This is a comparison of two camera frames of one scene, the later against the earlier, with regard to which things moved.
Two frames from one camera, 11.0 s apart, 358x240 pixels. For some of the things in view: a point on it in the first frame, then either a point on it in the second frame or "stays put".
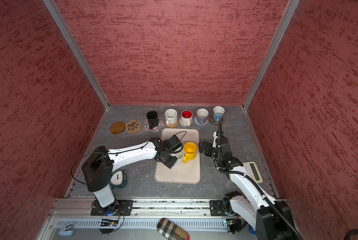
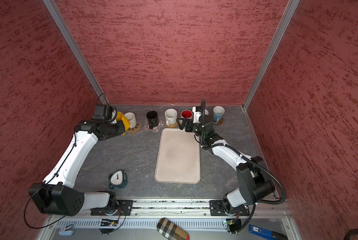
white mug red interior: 186,117 stays put
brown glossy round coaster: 213,122 stays put
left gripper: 171,163 -> 121,129
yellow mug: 189,149 -> 120,116
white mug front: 180,154 -> 131,117
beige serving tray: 180,173 stays put
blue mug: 218,113 stays put
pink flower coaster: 154,129 stays put
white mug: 171,116 stays put
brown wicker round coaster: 172,126 stays put
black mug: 153,119 stays put
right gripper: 209,146 -> 190,122
